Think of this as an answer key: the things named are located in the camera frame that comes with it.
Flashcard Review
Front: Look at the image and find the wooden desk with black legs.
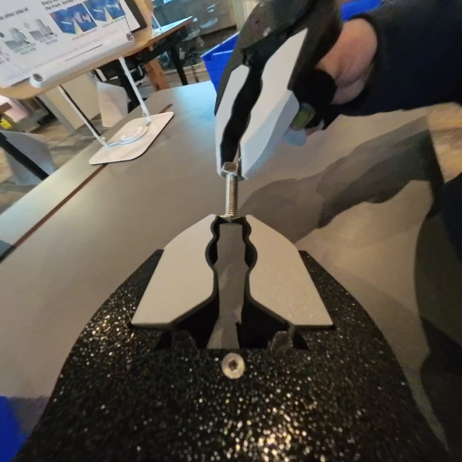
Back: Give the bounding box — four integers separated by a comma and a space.
92, 16, 193, 91

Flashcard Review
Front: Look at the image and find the steel hex bolt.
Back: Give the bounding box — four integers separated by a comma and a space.
220, 162, 239, 218

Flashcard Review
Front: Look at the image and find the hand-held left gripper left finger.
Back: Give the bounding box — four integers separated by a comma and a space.
131, 214, 220, 330

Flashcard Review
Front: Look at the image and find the white folded paper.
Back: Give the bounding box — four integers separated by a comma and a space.
96, 79, 129, 128

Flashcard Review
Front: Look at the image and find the blue plastic bin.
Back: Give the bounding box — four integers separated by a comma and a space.
200, 0, 383, 95
0, 395, 31, 462

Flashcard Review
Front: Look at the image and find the white sign stand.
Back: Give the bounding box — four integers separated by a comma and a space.
0, 0, 174, 166

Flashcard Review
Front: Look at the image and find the person's right forearm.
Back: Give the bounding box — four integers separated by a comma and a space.
355, 0, 462, 117

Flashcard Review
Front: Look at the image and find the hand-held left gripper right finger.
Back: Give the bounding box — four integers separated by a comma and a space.
245, 215, 334, 330

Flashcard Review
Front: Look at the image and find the printed instruction sheet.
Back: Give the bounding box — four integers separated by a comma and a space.
0, 0, 141, 85

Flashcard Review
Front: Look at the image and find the person's right hand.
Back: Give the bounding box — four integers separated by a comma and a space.
316, 21, 378, 110

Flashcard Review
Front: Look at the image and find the person's dark sweatshirt torso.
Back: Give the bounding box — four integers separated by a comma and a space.
414, 173, 462, 462

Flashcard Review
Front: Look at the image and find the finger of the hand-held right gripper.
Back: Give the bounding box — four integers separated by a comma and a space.
238, 28, 301, 180
215, 64, 253, 172

